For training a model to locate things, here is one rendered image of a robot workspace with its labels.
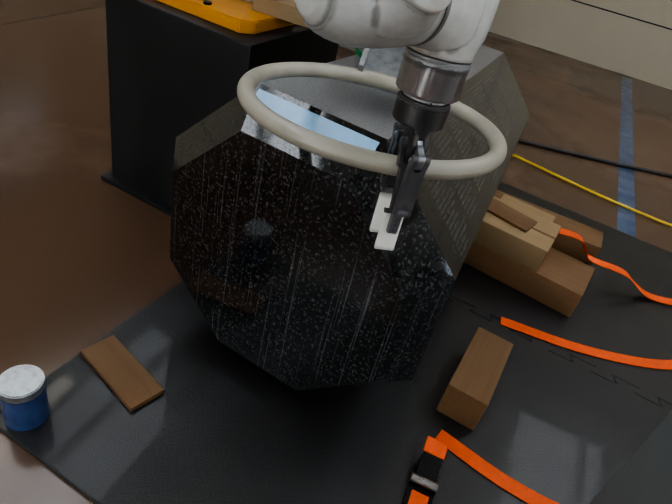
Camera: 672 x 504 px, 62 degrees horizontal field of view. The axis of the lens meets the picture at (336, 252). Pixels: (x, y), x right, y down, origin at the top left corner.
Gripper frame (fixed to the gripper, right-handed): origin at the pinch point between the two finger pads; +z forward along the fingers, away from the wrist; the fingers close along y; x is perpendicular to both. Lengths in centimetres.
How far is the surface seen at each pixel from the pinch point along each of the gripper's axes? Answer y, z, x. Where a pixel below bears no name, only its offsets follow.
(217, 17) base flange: 116, 0, 34
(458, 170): 0.6, -10.2, -8.6
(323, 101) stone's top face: 46.6, -2.2, 6.4
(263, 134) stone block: 41.6, 5.7, 18.4
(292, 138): 4.2, -9.4, 16.2
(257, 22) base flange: 113, -2, 22
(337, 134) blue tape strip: 36.3, 0.9, 3.7
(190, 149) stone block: 57, 19, 34
